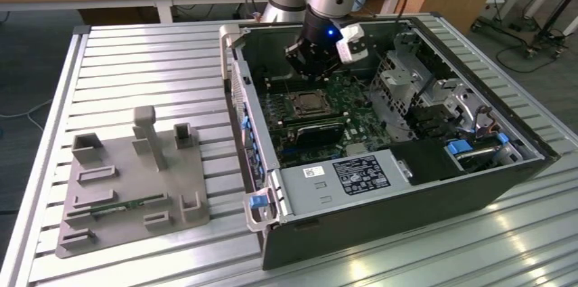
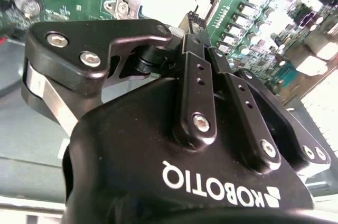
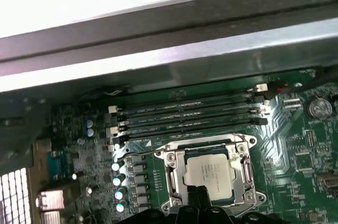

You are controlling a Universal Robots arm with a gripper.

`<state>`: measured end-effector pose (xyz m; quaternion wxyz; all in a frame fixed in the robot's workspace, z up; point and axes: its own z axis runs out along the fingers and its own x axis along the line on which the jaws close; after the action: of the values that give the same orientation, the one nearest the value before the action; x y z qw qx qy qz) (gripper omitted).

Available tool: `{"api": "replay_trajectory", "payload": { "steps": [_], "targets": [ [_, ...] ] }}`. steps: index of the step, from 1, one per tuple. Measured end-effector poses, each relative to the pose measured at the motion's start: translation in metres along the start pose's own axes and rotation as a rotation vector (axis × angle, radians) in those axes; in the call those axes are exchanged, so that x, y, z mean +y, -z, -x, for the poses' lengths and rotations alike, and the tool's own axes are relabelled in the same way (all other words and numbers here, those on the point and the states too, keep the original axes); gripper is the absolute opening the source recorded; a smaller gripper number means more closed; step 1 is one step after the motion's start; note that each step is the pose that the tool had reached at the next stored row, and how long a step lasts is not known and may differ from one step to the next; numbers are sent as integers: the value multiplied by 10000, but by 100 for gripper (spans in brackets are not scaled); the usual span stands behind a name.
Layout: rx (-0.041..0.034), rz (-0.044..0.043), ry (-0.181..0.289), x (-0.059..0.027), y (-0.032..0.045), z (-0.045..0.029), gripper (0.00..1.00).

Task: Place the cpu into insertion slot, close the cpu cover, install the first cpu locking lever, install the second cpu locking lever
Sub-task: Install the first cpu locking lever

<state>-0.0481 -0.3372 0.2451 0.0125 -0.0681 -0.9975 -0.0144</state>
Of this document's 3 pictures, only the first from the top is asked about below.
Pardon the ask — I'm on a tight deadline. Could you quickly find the black graphics card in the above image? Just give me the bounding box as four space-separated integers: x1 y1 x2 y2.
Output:
286 120 348 148

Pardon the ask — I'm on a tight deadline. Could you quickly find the green motherboard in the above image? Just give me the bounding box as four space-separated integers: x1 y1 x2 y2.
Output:
259 73 401 170

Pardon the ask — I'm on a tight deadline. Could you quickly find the metal drive cage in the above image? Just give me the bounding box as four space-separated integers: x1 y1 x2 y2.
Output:
368 31 469 142

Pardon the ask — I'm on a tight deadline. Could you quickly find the blue disk carrier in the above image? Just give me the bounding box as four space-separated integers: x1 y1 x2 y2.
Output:
444 140 472 161

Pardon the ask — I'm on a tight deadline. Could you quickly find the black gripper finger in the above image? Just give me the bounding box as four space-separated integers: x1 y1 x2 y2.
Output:
317 52 344 82
283 39 318 82

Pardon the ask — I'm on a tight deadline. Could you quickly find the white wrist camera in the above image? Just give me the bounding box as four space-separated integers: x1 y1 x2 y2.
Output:
336 22 368 65

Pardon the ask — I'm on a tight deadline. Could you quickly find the grey parts rack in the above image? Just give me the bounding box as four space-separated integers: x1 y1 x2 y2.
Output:
54 105 213 260

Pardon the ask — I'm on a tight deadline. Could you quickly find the green RAM stick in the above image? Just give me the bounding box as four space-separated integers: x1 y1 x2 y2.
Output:
89 199 149 217

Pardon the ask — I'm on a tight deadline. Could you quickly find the metal locking lever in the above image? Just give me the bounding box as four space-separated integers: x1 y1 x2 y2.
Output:
297 110 340 118

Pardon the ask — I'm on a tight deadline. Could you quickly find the silver CPU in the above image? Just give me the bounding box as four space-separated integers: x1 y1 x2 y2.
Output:
301 95 325 111

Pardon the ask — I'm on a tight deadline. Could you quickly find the black RAM slot bank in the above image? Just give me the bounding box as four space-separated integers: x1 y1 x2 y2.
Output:
265 76 317 94
278 114 348 129

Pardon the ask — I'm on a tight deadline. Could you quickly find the coloured wire bundle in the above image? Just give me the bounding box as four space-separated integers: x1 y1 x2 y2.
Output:
468 104 501 141

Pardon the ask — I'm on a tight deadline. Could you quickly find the CPU socket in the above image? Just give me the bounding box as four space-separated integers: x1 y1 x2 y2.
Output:
290 89 337 118

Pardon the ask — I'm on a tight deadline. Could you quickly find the blue case latch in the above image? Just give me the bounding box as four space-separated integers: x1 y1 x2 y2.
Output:
247 194 269 213

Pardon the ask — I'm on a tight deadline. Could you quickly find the black PC case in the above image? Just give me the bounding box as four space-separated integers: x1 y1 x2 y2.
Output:
218 12 562 271

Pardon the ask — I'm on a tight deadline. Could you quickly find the metal socket cover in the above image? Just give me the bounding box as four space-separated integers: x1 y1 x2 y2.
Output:
292 90 336 117

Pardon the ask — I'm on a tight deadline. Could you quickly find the silver power supply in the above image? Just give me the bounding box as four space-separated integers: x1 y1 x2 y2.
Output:
273 150 416 217

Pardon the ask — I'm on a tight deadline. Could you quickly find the silver chipset heatsink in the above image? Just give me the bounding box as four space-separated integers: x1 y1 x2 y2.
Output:
350 142 378 158

